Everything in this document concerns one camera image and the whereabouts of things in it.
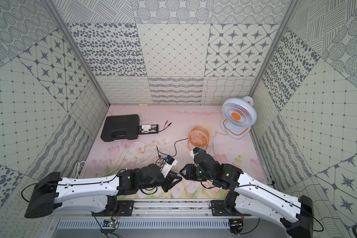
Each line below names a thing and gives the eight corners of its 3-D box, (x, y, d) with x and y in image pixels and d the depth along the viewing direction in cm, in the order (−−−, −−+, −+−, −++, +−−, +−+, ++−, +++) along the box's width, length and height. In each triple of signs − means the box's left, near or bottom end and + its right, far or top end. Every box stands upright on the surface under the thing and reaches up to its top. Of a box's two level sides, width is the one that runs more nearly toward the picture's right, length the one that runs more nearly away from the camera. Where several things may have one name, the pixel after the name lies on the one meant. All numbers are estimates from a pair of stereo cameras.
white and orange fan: (221, 140, 102) (232, 113, 80) (217, 121, 113) (226, 92, 91) (245, 140, 102) (263, 113, 80) (239, 121, 114) (253, 92, 91)
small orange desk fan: (199, 153, 95) (201, 143, 86) (186, 140, 102) (186, 130, 92) (210, 144, 100) (213, 134, 90) (197, 132, 106) (198, 121, 96)
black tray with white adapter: (138, 134, 104) (136, 130, 101) (139, 128, 108) (138, 124, 104) (158, 134, 104) (157, 130, 101) (158, 128, 108) (158, 124, 104)
